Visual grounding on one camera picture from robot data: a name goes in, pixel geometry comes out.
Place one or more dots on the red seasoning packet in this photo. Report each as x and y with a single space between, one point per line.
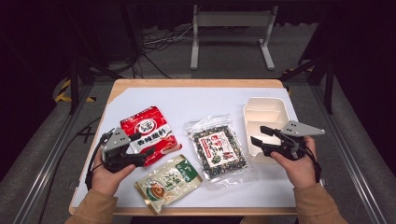
155 124

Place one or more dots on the white divided box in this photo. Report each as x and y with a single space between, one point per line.
264 113

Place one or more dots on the grey metal stand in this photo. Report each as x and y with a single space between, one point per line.
232 18

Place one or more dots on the person's left hand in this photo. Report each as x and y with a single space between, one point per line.
104 180

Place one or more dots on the person's right hand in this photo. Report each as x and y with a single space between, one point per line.
300 172

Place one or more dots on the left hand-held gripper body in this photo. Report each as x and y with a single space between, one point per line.
116 141

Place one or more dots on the black tripod stand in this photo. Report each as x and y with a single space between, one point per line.
328 81
74 77

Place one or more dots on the aluminium floor rail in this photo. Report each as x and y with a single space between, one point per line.
351 174
46 177

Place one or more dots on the cream and green packet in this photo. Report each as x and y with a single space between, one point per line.
169 183

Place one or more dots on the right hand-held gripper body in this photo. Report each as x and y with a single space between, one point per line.
299 130

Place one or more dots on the yellow and black floor tape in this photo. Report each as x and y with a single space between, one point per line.
63 88

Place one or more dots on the clear packet of dark mix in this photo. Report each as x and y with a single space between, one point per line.
218 149

